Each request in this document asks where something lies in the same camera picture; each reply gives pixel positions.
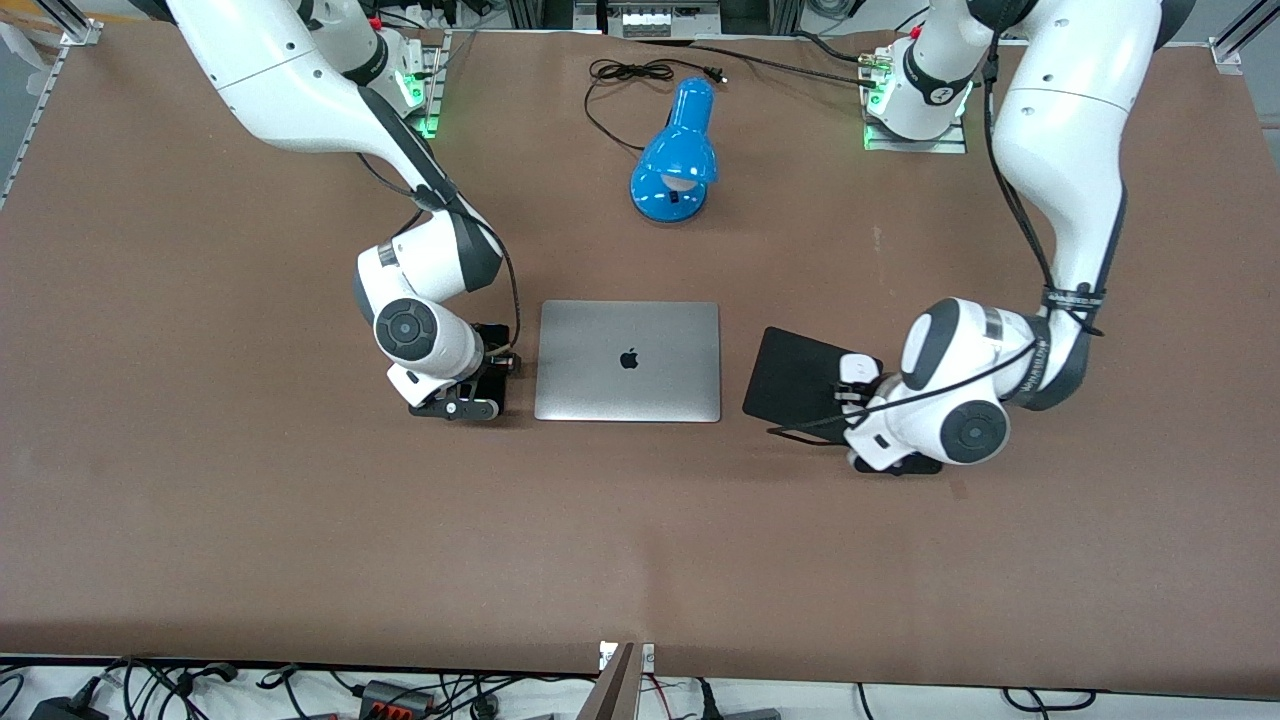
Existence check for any grey aluminium bar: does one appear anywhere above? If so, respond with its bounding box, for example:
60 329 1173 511
578 643 641 720

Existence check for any black left camera bracket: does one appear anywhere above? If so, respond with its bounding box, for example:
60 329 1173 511
850 452 944 477

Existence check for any black camera bracket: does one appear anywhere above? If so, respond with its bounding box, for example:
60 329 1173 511
850 452 944 477
408 376 506 422

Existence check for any black right camera bracket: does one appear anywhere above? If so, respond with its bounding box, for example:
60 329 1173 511
408 376 506 422

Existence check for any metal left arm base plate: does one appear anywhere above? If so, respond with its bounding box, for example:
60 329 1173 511
863 48 969 154

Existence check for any black power adapter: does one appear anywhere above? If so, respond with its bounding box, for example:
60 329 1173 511
28 695 109 720

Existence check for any black orange connector block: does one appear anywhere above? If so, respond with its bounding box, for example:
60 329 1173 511
360 680 438 720

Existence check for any blue desk lamp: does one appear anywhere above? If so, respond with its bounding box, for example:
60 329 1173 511
630 77 719 224

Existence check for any black phone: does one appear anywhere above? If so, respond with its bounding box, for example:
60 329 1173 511
470 323 513 419

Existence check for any black thick power cable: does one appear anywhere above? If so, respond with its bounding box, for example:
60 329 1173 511
640 32 881 91

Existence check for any perforated metal table rail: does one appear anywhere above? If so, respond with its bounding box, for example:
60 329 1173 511
0 15 103 209

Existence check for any silver laptop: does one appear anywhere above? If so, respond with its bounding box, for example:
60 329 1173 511
533 300 722 424

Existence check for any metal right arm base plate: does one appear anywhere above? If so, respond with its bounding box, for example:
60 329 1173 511
390 28 443 140

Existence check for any black lamp cord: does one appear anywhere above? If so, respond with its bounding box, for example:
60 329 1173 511
585 58 728 153

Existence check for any black mouse pad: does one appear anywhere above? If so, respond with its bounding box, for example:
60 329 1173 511
742 326 885 443

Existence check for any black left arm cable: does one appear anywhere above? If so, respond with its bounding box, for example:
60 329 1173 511
768 30 1106 441

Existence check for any white power strip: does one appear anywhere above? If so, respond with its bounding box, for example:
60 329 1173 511
620 8 693 39

